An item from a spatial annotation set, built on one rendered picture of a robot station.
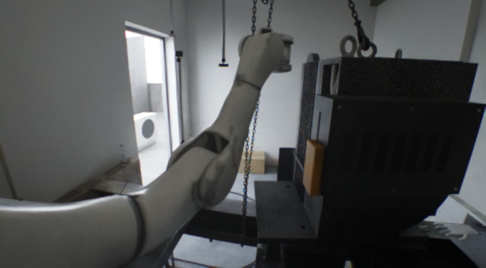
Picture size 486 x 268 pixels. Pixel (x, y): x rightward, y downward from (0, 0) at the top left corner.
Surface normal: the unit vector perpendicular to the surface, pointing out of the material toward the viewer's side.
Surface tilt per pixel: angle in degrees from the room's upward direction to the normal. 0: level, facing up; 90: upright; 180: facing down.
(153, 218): 60
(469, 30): 90
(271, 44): 90
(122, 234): 70
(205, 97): 90
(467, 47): 90
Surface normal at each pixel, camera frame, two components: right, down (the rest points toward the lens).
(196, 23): -0.18, 0.22
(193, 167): -0.03, -0.84
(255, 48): -0.62, -0.29
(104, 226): 0.80, -0.52
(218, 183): 0.74, 0.17
